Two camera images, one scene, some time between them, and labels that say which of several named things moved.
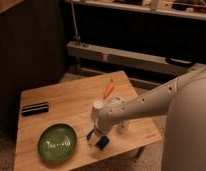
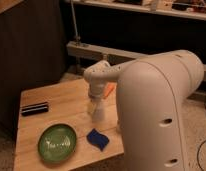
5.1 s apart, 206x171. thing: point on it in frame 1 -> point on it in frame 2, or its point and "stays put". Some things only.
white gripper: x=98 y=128 -> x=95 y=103
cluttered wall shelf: x=186 y=9 stays put
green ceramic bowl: x=57 y=143 stays put
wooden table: x=53 y=120 stays put
